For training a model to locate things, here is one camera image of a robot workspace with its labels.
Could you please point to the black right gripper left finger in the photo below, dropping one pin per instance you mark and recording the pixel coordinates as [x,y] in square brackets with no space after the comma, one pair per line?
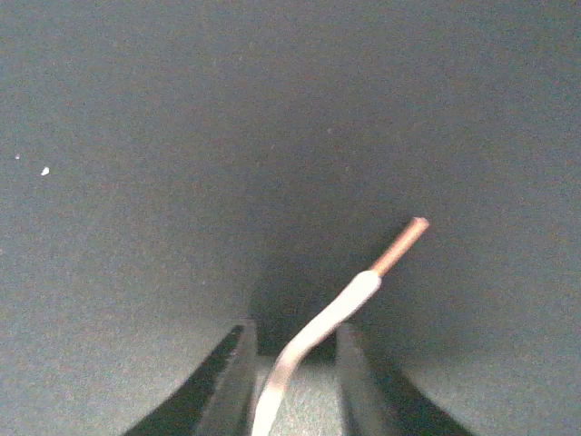
[217,398]

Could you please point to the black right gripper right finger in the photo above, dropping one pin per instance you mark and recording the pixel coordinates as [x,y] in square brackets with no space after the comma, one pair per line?
[378,399]

